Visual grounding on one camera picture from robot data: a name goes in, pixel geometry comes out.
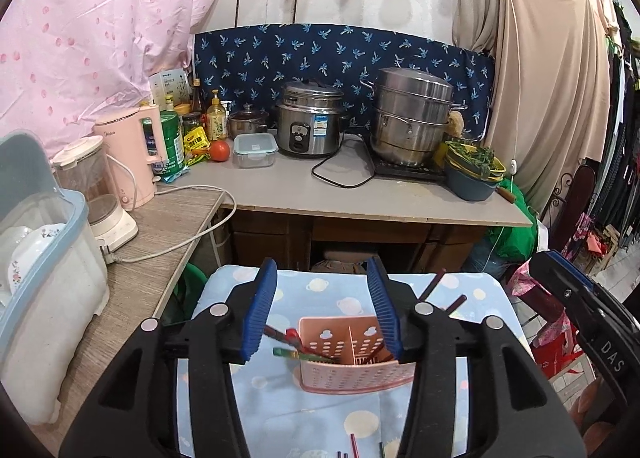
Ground navy leaf print cloth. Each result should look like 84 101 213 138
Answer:
192 23 496 146

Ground light blue dotted tablecloth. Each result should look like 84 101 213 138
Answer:
190 263 531 458

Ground pink perforated utensil holder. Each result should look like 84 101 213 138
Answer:
297 315 417 394

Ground green leafy vegetables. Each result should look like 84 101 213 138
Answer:
445 138 506 174

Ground silver rice cooker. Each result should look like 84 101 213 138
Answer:
272 80 346 158

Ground wood grain side shelf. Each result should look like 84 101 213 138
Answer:
0 183 226 458

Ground yellow pump bottle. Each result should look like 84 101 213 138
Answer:
206 90 228 141

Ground stainless steel steamer pot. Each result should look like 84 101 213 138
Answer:
360 67 468 166

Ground hanging dark clothes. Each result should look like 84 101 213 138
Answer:
595 0 640 259

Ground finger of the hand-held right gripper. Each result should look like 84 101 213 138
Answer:
529 249 601 354

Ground small lidded steel pot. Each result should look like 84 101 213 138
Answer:
227 103 273 139

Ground person's right hand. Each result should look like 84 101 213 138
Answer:
572 380 626 458

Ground white floral plate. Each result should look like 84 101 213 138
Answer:
10 223 68 289

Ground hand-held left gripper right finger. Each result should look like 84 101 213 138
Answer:
366 255 586 458

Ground grey kitchen counter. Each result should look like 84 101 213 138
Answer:
160 135 533 229

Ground glass container blue lid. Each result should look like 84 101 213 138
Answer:
232 133 278 169

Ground white carton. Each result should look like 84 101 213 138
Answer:
150 68 191 106

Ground beige hanging cloth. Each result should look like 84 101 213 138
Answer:
452 0 618 211

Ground pink dotted sheet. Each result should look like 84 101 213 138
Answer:
0 0 251 159

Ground red plastic bag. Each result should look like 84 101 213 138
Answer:
530 328 586 379

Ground black induction cooker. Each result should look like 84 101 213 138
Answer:
367 138 448 183

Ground yellow snack packet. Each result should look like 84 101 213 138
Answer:
184 128 211 164

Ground pink patterned cloth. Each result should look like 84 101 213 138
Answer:
505 261 581 359

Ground white dish box blue lid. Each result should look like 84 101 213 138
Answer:
0 131 111 426

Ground blue basin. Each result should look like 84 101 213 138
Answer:
442 158 508 201

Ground dark wooden chair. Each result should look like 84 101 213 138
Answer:
545 163 601 259

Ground black power cable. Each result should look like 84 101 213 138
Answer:
311 138 376 188

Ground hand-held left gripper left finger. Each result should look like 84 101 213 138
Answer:
59 258 279 458

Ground green tin can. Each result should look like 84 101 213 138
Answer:
155 111 188 179

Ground white glass blender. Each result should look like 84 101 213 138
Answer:
51 135 140 255

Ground white power cord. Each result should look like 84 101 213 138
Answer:
102 183 238 264

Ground pink electric kettle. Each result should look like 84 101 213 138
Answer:
91 106 168 213

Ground green plastic bag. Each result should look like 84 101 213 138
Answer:
462 178 541 279
172 263 211 319

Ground dark wooden cabinet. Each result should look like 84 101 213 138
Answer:
220 211 491 274

